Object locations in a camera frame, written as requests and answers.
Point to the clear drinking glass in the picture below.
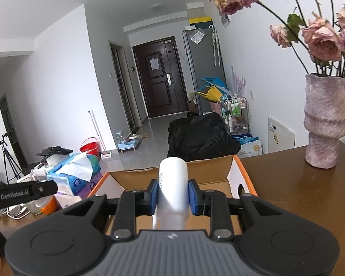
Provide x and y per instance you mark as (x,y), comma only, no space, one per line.
(34,207)

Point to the clear packet on refrigerator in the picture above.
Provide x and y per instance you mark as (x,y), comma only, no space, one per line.
(197,36)

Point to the white folded umbrella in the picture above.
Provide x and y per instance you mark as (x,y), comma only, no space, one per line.
(215,46)

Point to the grey interior door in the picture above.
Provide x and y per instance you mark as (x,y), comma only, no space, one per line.
(123,92)

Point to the white wall electric panel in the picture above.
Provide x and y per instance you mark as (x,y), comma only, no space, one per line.
(226,21)

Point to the blue tissue pack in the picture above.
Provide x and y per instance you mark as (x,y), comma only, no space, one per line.
(74,175)

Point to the white leaning board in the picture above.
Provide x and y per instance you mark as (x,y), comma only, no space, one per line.
(281,136)

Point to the dried pink rose bouquet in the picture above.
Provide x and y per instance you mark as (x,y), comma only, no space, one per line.
(323,37)

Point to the round ceiling lamp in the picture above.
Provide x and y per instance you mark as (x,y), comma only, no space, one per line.
(158,6)

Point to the pink textured vase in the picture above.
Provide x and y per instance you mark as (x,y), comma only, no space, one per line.
(325,120)

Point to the orange-rimmed cardboard box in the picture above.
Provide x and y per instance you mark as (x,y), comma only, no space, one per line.
(207,169)

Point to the yellow and black box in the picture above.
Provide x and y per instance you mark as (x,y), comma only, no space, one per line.
(200,21)

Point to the metal trolley cart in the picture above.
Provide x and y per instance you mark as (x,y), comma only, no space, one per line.
(235,115)

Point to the grey refrigerator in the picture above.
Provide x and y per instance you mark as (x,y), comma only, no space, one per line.
(204,60)

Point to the black folding stand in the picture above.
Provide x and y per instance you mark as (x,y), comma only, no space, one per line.
(54,150)

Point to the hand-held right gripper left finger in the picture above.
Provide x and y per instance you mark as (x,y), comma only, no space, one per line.
(152,195)

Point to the small brown cardboard box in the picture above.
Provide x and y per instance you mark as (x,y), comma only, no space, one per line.
(192,105)

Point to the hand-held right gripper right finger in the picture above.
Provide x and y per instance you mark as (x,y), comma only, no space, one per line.
(193,197)

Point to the white cylindrical device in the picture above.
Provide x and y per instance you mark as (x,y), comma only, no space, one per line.
(172,184)

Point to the blue pet water feeder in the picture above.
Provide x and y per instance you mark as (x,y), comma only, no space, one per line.
(126,143)

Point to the red bucket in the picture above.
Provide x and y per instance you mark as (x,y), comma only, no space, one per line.
(89,148)

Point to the dark brown entrance door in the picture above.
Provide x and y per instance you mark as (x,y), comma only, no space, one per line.
(161,92)

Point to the pink bucket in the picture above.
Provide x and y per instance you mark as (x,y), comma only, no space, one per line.
(215,107)

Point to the white paper door notice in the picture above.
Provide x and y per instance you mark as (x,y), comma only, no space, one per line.
(153,63)

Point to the black tripod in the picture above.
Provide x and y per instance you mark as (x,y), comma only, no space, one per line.
(10,161)

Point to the white and blue bag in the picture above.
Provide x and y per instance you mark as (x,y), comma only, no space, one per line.
(250,146)

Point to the purple feather decoration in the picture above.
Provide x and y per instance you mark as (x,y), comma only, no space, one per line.
(238,83)

